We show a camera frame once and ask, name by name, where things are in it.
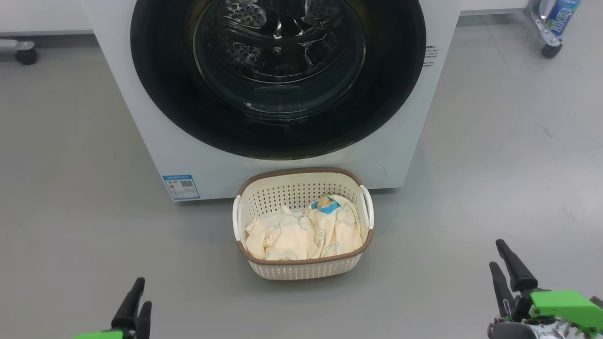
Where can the plain cream printed garment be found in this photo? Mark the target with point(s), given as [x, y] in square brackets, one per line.
[278, 238]

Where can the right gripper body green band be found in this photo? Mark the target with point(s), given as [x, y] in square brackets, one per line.
[565, 308]

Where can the white partition panel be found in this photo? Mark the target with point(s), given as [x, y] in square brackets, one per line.
[42, 14]
[494, 4]

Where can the white front-load washing machine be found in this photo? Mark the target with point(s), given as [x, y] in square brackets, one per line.
[141, 122]

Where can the cream perforated laundry basket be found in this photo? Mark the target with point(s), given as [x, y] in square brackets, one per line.
[301, 270]

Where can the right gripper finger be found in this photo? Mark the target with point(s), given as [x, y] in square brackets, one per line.
[518, 273]
[503, 294]

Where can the cream garment with blue trim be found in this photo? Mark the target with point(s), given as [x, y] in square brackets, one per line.
[339, 230]

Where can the blue energy label sticker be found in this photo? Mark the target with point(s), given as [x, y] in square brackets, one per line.
[181, 187]

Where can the metal bracket with caster wheel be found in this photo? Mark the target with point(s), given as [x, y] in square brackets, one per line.
[550, 47]

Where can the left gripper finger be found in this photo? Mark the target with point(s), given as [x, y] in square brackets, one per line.
[144, 322]
[128, 313]

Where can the grey leg with caster wheel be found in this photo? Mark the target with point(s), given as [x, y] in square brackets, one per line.
[26, 55]

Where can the grey washing machine door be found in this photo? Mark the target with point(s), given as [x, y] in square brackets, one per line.
[169, 103]

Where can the blue label water bottle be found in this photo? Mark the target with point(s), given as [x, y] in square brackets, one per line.
[561, 16]

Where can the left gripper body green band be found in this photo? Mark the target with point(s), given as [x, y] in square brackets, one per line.
[106, 335]

